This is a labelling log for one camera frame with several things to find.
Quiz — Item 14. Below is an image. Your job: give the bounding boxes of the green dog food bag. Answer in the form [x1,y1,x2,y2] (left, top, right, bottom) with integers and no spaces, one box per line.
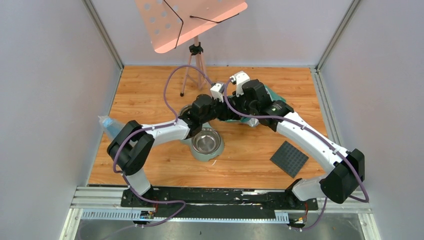
[224,80,294,131]

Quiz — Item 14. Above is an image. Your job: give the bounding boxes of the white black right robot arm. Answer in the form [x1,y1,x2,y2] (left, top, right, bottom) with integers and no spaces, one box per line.
[223,76,370,209]

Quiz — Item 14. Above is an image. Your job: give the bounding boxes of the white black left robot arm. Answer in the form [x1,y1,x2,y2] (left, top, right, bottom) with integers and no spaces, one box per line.
[107,94,241,207]

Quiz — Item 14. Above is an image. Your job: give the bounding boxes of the green double pet bowl stand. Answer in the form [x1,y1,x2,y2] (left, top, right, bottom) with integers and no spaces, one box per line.
[180,122,225,162]

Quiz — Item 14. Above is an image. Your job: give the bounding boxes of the near steel bowl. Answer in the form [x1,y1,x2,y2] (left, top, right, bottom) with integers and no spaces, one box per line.
[191,127,222,155]

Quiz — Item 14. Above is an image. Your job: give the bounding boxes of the dark grey studded plate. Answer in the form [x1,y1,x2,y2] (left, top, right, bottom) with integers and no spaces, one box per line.
[270,141,309,179]

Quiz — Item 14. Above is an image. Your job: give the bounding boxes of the pink music stand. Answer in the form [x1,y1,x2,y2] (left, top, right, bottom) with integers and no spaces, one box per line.
[133,0,249,98]

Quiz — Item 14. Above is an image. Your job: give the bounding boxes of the clear blue water bottle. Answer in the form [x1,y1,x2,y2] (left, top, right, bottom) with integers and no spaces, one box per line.
[98,115,125,142]

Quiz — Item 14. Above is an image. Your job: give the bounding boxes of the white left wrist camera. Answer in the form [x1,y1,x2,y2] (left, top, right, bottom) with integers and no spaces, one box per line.
[210,82,225,103]

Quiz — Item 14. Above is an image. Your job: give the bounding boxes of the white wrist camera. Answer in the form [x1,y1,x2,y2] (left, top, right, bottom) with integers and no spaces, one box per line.
[229,71,251,97]
[210,82,225,103]

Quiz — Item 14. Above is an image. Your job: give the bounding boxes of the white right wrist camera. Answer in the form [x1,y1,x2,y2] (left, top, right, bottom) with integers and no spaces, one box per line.
[229,71,251,97]

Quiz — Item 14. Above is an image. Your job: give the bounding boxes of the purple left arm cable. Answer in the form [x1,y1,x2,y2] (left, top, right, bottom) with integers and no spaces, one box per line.
[112,64,216,229]

